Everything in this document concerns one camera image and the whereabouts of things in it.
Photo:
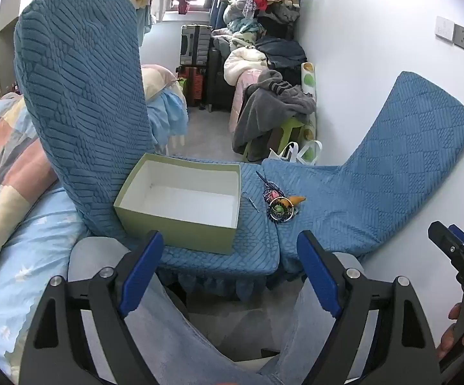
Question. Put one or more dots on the person's left leg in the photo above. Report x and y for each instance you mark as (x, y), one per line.
(175, 341)

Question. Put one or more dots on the green stool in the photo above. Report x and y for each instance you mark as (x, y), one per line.
(292, 124)

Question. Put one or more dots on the light blue blanket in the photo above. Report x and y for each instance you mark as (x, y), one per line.
(167, 112)

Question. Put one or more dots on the pink bed cover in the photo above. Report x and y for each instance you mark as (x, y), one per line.
(240, 96)

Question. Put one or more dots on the orange hair clip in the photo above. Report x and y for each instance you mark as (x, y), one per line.
(296, 199)

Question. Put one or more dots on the black suitcase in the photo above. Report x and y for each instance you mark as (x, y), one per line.
(217, 80)

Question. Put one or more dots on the red suitcase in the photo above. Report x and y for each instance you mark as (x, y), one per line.
(195, 86)

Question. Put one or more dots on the round green hair clip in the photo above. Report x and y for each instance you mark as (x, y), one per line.
(278, 209)

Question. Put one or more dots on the light blue floral bedsheet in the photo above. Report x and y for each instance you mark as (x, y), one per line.
(35, 256)

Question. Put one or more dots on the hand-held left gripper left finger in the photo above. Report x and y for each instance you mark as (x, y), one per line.
(141, 272)

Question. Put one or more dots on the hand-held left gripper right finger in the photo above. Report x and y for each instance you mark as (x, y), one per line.
(320, 272)

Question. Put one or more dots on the green cardboard box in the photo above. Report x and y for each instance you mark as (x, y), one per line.
(175, 232)

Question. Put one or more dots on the rolled mat with green dots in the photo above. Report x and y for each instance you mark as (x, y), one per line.
(309, 80)

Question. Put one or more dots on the white puffy jacket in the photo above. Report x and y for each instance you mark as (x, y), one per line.
(242, 64)

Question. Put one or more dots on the silver hairpin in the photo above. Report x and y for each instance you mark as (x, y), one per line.
(252, 203)

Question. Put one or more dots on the chair with checkered blue cover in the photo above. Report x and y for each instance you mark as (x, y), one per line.
(396, 148)

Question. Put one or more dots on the white tote bag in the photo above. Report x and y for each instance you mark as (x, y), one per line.
(296, 154)

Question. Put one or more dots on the person's leg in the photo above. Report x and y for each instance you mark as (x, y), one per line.
(304, 329)
(175, 341)

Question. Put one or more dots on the cream pillow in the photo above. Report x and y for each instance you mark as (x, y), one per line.
(155, 80)

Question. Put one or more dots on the chair with ribbed blue cover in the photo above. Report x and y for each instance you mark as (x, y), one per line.
(83, 108)

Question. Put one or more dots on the grey suitcase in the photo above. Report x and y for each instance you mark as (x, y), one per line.
(193, 44)

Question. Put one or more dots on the grey blanket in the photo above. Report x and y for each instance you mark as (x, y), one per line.
(264, 108)

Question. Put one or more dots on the person's right hand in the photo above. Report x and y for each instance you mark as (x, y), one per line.
(450, 339)

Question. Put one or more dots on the white wall switch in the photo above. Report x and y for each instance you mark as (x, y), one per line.
(445, 28)

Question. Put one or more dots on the person's right leg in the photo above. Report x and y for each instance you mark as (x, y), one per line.
(304, 329)

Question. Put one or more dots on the green bag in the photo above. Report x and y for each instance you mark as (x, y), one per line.
(182, 85)

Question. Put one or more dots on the pile of dark clothes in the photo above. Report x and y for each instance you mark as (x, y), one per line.
(280, 54)

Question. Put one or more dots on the silver bangle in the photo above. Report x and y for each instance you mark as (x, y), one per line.
(292, 212)

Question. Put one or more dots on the patchwork quilt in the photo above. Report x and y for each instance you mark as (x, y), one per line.
(7, 160)

